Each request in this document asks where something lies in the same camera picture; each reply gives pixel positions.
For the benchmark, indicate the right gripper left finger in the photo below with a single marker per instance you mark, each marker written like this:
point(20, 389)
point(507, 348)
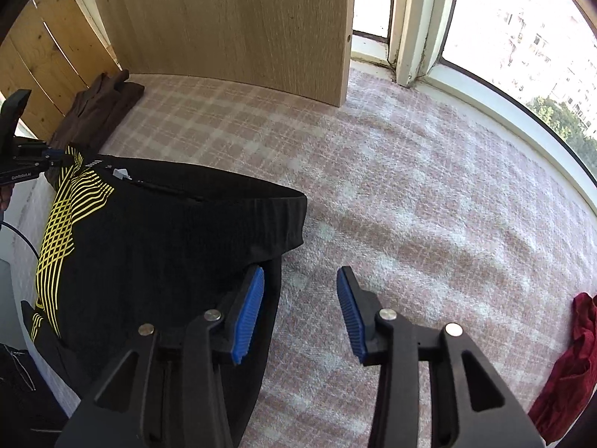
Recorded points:
point(165, 389)

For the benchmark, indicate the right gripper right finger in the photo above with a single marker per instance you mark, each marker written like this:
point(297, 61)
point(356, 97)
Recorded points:
point(471, 405)

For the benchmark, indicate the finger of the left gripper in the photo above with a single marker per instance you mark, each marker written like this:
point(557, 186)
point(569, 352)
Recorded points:
point(54, 154)
point(57, 163)

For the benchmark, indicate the black yellow sport shorts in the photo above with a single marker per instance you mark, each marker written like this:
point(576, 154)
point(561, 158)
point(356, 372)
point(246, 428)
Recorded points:
point(137, 246)

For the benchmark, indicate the person left hand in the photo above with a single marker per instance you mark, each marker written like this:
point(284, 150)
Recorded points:
point(5, 196)

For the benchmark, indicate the brown folded garment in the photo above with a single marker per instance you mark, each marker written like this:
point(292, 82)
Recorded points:
point(96, 113)

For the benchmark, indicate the dark red garment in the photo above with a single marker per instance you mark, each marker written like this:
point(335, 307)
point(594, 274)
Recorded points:
point(572, 380)

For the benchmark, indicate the pine slatted board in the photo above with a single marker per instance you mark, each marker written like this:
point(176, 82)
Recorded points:
point(53, 52)

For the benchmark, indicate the pink plaid tablecloth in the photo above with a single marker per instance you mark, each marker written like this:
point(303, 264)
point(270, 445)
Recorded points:
point(442, 213)

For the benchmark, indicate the light wooden board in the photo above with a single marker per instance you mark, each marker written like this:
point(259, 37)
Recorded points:
point(301, 47)

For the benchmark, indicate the white window frame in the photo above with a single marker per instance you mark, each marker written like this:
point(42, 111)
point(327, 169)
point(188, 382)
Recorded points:
point(541, 53)

